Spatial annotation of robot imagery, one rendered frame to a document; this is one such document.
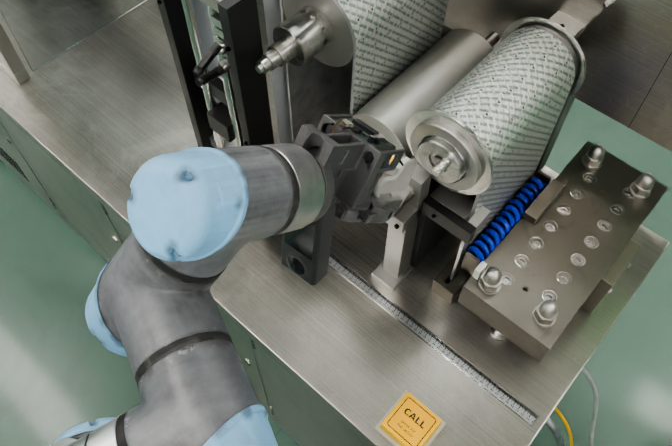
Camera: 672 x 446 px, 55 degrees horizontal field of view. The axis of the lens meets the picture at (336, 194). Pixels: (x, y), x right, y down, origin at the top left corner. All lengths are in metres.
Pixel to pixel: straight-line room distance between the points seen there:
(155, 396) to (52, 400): 1.76
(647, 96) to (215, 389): 0.86
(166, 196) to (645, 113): 0.88
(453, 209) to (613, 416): 1.32
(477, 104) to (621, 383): 1.48
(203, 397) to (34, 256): 2.04
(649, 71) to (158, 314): 0.84
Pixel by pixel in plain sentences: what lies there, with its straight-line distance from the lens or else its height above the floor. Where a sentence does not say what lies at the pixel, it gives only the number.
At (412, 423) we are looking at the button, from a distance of 1.09.
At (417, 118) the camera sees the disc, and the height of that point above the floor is 1.28.
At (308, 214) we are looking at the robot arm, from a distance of 0.53.
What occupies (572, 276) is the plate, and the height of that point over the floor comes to 1.03.
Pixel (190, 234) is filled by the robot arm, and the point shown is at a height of 1.61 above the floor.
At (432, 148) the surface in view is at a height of 1.27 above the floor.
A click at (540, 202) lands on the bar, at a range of 1.17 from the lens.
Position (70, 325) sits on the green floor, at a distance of 2.31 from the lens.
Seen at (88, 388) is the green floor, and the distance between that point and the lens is 2.21.
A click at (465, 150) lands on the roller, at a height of 1.29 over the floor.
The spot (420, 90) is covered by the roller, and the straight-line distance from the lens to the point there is 1.03.
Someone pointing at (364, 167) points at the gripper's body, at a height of 1.50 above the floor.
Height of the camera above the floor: 1.98
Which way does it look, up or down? 56 degrees down
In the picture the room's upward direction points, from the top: straight up
